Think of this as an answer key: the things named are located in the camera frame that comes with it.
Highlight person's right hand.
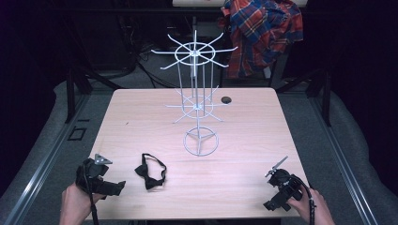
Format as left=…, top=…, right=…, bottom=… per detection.
left=286, top=187, right=336, bottom=225

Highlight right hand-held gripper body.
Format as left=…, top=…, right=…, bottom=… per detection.
left=264, top=155, right=304, bottom=208

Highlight black metal stand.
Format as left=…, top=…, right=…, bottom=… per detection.
left=275, top=68, right=332, bottom=128
left=64, top=66, right=124, bottom=125

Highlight aluminium floor rail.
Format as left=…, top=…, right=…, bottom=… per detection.
left=308, top=93, right=380, bottom=225
left=2, top=93, right=92, bottom=225

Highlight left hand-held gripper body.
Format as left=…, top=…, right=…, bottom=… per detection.
left=75, top=153, right=115, bottom=197

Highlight white wire display rack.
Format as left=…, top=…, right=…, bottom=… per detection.
left=150, top=29, right=238, bottom=158

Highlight black bow tie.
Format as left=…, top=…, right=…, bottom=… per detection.
left=134, top=153, right=168, bottom=191

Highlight person's left hand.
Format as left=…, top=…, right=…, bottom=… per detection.
left=59, top=182, right=107, bottom=225

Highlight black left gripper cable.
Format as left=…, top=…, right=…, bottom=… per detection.
left=82, top=162, right=100, bottom=225

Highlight black floor cables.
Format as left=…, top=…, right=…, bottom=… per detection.
left=117, top=15, right=179, bottom=89

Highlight red blue plaid shirt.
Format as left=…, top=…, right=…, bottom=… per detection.
left=218, top=0, right=304, bottom=80

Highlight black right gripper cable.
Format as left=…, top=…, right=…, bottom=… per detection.
left=290, top=174, right=316, bottom=225

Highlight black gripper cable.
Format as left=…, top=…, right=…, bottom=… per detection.
left=82, top=162, right=100, bottom=225
left=290, top=174, right=316, bottom=225

